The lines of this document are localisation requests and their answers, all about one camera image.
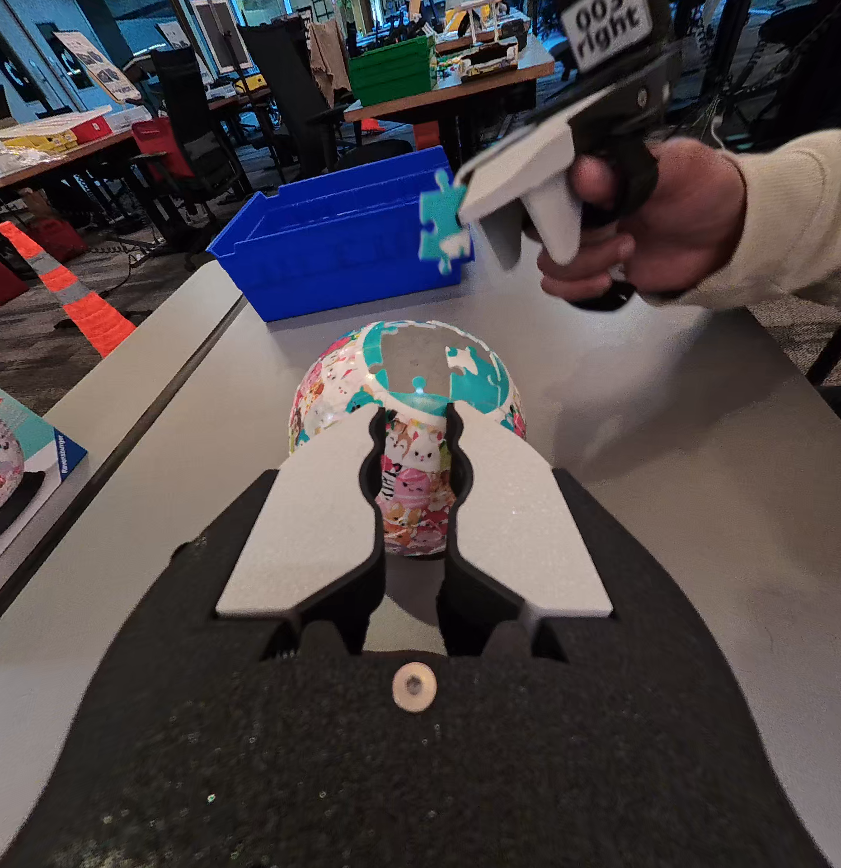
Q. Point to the wooden background table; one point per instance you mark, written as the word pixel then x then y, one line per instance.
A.
pixel 447 95

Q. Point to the printed cardboard box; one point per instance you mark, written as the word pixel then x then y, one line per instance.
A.
pixel 488 64

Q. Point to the green plastic bin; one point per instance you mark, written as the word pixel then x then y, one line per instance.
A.
pixel 393 71

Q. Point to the white and red flat box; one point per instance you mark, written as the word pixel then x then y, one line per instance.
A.
pixel 88 129

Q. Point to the black high-back office chair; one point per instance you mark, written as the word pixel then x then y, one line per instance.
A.
pixel 278 81

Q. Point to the white display board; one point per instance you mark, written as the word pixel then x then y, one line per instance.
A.
pixel 220 34

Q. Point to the red floor box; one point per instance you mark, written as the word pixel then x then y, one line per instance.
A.
pixel 57 241

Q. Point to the yellow flat box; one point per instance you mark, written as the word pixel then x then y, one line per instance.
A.
pixel 40 141

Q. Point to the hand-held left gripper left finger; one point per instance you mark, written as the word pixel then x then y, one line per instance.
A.
pixel 298 536

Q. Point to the wooden side table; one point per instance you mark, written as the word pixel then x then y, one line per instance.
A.
pixel 68 161

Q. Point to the teal puzzle piece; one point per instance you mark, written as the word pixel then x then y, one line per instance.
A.
pixel 444 224

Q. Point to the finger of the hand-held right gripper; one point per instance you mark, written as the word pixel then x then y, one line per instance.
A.
pixel 505 237
pixel 522 169

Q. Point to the red floor bag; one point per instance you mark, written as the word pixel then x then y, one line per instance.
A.
pixel 3 285

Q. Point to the wall poster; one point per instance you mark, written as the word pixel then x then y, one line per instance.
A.
pixel 98 68

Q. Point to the blue plastic bin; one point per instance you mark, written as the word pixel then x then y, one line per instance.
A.
pixel 339 271

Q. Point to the brown cloth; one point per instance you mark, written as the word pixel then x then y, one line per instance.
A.
pixel 329 61

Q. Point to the colourful puzzle ball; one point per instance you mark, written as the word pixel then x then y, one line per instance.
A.
pixel 339 400

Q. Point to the orange traffic cone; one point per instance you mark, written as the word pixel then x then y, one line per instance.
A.
pixel 88 312

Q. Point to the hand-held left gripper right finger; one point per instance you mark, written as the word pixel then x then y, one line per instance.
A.
pixel 529 536

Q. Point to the teal puzzle picture box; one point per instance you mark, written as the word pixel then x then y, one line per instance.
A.
pixel 40 434

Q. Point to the person's right hand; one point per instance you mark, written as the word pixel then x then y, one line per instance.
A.
pixel 691 217

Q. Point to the red chair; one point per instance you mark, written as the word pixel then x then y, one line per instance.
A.
pixel 163 149

